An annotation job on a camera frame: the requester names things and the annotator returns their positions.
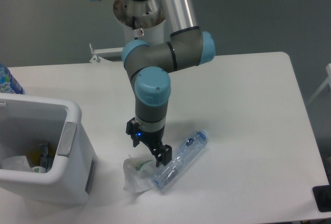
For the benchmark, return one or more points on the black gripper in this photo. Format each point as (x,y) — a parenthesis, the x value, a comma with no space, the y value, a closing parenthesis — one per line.
(153,140)

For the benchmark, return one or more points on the clear plastic wrapper trash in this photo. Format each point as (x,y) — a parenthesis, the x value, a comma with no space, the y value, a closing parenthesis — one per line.
(137,174)

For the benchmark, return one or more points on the crushed clear plastic bottle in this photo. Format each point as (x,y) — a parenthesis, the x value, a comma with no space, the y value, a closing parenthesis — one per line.
(182,157)

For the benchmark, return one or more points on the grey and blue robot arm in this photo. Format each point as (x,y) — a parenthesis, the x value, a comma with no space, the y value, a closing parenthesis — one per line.
(166,38)

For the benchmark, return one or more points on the yellow and blue trash in bin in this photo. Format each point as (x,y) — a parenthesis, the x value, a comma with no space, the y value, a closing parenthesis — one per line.
(42,158)

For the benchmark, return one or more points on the white trash can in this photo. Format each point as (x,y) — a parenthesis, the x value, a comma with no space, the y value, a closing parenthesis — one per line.
(27,121)

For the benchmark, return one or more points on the white crumpled paper in bin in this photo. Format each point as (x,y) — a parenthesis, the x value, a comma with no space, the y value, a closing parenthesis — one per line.
(16,163)

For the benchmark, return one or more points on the blue labelled bottle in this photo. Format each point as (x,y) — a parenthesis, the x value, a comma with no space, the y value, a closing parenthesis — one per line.
(8,82)

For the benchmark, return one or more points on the black device at table edge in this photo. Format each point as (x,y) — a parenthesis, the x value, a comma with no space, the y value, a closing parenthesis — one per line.
(322,197)

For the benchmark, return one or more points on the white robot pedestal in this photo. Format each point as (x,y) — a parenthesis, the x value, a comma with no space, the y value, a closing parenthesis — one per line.
(141,20)

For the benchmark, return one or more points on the white frame at right edge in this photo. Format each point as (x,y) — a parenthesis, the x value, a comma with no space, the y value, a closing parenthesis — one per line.
(322,86)

